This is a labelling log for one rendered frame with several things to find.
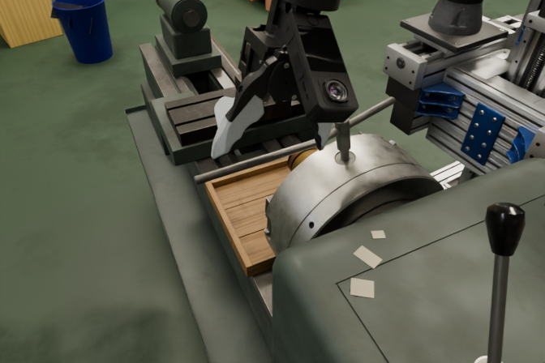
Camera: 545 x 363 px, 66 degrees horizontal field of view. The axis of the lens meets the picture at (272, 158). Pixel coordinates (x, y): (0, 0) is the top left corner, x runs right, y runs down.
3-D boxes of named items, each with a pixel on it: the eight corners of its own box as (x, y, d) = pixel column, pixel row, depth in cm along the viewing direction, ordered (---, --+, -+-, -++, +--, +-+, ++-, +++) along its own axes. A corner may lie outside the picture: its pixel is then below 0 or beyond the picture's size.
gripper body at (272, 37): (289, 74, 54) (315, -24, 47) (322, 108, 48) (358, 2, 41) (234, 73, 50) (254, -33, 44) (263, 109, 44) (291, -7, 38)
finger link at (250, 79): (242, 127, 48) (295, 72, 47) (247, 135, 47) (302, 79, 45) (214, 107, 45) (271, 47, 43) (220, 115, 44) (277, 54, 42)
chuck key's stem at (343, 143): (347, 163, 71) (342, 111, 63) (355, 170, 69) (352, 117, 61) (336, 169, 70) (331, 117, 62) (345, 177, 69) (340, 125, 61)
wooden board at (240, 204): (379, 226, 105) (383, 215, 102) (246, 278, 93) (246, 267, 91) (320, 156, 125) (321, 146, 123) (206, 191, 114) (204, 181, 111)
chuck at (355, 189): (437, 254, 87) (459, 146, 65) (305, 327, 81) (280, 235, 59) (426, 242, 90) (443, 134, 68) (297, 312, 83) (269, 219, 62)
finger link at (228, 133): (202, 136, 52) (253, 82, 50) (217, 164, 47) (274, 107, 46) (183, 124, 49) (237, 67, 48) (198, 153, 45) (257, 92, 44)
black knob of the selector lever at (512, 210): (525, 253, 38) (547, 219, 35) (499, 266, 37) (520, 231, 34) (491, 223, 41) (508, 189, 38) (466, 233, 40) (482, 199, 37)
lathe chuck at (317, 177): (426, 242, 90) (443, 134, 68) (297, 312, 83) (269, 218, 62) (400, 214, 96) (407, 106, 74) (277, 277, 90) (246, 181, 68)
